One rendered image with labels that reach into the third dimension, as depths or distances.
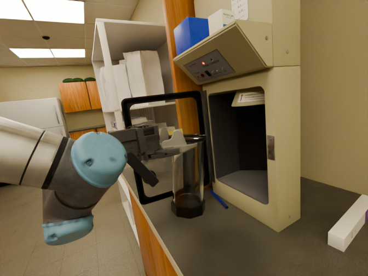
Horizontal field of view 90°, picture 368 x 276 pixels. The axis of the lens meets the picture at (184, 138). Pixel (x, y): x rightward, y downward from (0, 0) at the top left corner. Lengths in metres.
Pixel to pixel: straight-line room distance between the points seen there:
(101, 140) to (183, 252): 0.43
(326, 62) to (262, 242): 0.71
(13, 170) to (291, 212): 0.66
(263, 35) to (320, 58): 0.48
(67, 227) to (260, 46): 0.52
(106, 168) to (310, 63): 0.89
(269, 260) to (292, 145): 0.31
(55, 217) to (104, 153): 0.16
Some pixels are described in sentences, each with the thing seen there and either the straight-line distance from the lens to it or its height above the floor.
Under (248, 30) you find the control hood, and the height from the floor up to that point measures 1.49.
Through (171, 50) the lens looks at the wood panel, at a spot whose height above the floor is 1.55.
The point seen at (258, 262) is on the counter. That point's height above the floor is 0.94.
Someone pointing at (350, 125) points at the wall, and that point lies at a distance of 0.93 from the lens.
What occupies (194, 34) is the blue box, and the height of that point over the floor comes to 1.55.
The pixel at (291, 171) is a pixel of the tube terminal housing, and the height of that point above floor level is 1.11.
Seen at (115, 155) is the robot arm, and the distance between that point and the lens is 0.28.
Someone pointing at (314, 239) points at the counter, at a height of 0.94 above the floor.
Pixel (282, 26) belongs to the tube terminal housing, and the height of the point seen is 1.50.
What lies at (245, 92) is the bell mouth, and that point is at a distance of 0.64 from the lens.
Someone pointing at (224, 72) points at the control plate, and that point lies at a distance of 0.60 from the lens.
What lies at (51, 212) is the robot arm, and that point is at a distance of 0.39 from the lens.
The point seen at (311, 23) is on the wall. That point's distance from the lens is 1.00.
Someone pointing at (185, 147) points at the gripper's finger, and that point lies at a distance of 0.46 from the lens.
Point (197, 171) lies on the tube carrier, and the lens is 0.51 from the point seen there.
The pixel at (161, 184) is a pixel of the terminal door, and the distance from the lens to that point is 0.74.
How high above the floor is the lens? 1.36
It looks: 11 degrees down
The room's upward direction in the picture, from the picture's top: 7 degrees counter-clockwise
